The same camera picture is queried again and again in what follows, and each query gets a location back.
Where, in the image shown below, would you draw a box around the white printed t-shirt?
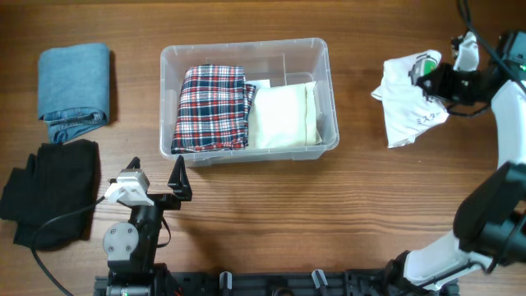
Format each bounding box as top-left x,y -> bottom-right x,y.
371,50 -> 449,148

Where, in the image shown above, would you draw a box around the plaid flannel shirt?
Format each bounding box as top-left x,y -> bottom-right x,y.
171,64 -> 256,154

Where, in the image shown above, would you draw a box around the cream cloth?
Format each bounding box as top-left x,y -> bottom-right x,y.
248,81 -> 321,150

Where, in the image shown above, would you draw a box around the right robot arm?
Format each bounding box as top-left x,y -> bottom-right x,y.
348,29 -> 525,295

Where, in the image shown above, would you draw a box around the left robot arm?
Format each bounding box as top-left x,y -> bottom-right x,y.
103,156 -> 192,276

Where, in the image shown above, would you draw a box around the black folded garment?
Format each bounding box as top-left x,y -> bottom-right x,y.
1,140 -> 99,250

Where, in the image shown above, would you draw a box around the folded blue jeans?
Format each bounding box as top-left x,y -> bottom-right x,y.
38,43 -> 110,144

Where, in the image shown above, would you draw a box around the clear plastic storage bin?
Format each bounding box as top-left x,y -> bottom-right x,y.
159,38 -> 339,167

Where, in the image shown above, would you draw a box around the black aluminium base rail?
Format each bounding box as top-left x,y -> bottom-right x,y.
93,269 -> 460,296

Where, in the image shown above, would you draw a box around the black right camera cable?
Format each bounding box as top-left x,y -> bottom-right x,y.
456,0 -> 526,94

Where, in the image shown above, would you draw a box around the black camera cable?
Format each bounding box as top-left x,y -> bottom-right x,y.
456,0 -> 526,94
30,195 -> 106,296

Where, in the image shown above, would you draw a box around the black left camera cable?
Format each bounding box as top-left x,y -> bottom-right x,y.
30,195 -> 106,296

